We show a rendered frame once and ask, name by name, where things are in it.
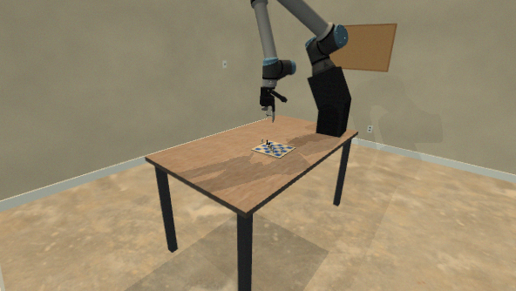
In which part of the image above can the blue and cream chessboard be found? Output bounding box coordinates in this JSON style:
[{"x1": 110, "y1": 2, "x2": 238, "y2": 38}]
[{"x1": 251, "y1": 141, "x2": 296, "y2": 159}]

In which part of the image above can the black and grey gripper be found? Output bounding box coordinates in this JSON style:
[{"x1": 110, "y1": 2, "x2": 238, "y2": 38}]
[{"x1": 260, "y1": 86, "x2": 275, "y2": 123}]

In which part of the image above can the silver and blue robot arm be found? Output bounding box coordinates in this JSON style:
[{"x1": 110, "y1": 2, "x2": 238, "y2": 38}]
[{"x1": 250, "y1": 0, "x2": 349, "y2": 87}]

